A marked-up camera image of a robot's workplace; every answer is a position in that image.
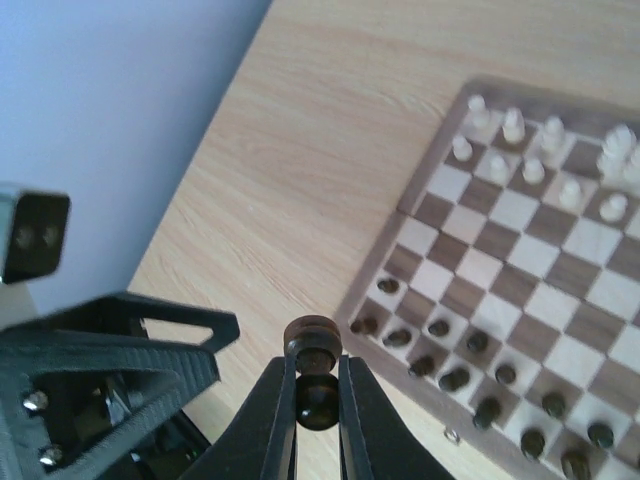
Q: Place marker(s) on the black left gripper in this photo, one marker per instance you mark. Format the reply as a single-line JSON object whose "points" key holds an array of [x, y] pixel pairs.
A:
{"points": [[81, 408]]}

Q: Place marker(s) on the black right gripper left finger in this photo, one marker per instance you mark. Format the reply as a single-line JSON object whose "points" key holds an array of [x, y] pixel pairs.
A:
{"points": [[260, 442]]}

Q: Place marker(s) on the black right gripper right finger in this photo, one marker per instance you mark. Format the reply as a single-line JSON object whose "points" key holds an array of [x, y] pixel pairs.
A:
{"points": [[374, 441]]}

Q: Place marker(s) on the dark wooden chess piece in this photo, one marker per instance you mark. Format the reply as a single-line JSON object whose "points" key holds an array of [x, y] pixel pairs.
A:
{"points": [[488, 410], [575, 465], [314, 341], [439, 328], [422, 367], [454, 380], [388, 286], [554, 404], [505, 374], [532, 443], [477, 342], [364, 326], [601, 435], [398, 338]]}

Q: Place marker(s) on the metal board clasp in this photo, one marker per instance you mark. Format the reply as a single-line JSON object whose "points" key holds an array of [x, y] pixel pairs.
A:
{"points": [[452, 436]]}

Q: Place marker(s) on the wooden chess board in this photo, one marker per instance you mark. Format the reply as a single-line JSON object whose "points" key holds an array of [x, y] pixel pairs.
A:
{"points": [[555, 289]]}

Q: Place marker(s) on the light wooden chess pawn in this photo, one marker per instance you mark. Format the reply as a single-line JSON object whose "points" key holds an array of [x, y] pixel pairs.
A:
{"points": [[613, 208], [533, 171], [570, 194], [498, 169], [462, 149]]}

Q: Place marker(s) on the light wooden chess piece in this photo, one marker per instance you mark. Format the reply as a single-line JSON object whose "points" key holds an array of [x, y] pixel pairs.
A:
{"points": [[618, 162], [479, 114], [552, 137], [513, 127]]}

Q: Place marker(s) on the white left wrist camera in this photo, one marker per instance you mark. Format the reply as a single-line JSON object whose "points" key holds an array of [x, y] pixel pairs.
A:
{"points": [[33, 226]]}

